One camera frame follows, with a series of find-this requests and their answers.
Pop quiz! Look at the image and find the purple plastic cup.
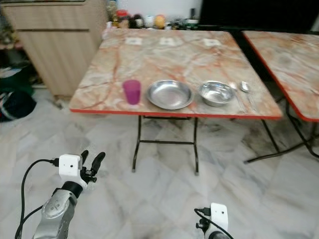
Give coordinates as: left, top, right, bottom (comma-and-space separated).
123, 79, 141, 106

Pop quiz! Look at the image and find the dark green bag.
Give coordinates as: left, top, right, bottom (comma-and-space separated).
0, 70, 37, 123

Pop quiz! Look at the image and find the shallow steel plate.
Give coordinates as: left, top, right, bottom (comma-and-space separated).
147, 80, 194, 111

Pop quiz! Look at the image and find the light wooden cabinet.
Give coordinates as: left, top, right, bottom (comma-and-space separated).
1, 0, 106, 98

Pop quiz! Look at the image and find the white paper card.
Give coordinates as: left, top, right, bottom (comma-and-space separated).
125, 37, 143, 46
203, 38, 222, 47
159, 38, 177, 47

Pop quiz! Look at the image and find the marble pattern folding table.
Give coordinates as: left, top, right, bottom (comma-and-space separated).
69, 27, 283, 175
242, 30, 319, 164

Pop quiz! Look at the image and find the steel bowl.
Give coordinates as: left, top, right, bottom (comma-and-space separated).
198, 81, 236, 108

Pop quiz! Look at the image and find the red lidded jar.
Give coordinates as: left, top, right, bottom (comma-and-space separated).
116, 9, 130, 28

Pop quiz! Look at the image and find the steel spoon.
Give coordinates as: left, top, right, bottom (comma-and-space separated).
239, 81, 258, 112

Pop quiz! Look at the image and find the yellow round figurine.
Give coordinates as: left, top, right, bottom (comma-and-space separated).
154, 14, 166, 29

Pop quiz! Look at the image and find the black television screen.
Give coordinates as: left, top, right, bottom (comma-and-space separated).
199, 0, 319, 32

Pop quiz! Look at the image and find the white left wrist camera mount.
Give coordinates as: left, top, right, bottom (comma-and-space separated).
58, 154, 82, 189

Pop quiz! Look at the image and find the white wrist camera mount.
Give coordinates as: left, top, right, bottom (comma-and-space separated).
209, 203, 229, 234
58, 154, 82, 189

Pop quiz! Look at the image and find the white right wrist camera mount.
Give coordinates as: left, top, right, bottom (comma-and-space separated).
209, 203, 229, 234

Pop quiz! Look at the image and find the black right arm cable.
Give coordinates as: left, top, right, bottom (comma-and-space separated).
194, 207, 235, 239

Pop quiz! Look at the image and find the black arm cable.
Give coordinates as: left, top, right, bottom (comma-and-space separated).
194, 207, 235, 239
13, 158, 60, 239

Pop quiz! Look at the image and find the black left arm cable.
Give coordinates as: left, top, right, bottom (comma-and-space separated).
13, 158, 60, 239

